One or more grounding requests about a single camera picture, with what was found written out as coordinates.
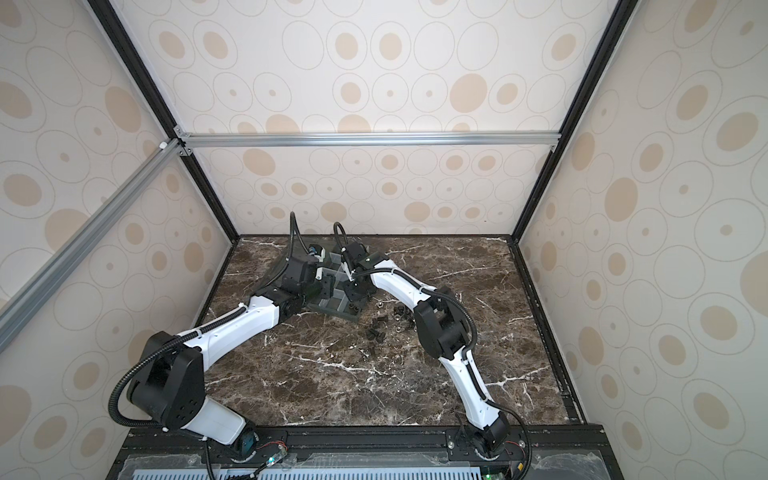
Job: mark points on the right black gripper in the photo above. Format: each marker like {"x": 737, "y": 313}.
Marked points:
{"x": 351, "y": 276}

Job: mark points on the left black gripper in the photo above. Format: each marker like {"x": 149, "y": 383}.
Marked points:
{"x": 329, "y": 281}

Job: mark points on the clear compartment organizer box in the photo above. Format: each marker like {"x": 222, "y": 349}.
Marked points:
{"x": 269, "y": 294}

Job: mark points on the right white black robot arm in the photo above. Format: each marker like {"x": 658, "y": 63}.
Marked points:
{"x": 447, "y": 333}

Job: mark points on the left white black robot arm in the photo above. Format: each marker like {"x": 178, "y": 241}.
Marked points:
{"x": 166, "y": 388}

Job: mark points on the pile of black screws nuts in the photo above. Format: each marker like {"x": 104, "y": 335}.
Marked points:
{"x": 388, "y": 320}

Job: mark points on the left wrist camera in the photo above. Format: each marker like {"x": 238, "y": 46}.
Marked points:
{"x": 318, "y": 261}

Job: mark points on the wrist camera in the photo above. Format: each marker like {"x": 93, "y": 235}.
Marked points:
{"x": 354, "y": 255}
{"x": 318, "y": 261}

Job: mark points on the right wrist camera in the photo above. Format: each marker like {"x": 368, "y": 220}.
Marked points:
{"x": 354, "y": 255}

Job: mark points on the horizontal aluminium frame bar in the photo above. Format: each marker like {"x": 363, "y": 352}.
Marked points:
{"x": 373, "y": 139}

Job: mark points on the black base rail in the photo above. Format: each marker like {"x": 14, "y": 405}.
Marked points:
{"x": 370, "y": 452}

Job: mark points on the diagonal aluminium frame bar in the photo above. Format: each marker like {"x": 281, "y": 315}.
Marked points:
{"x": 18, "y": 312}

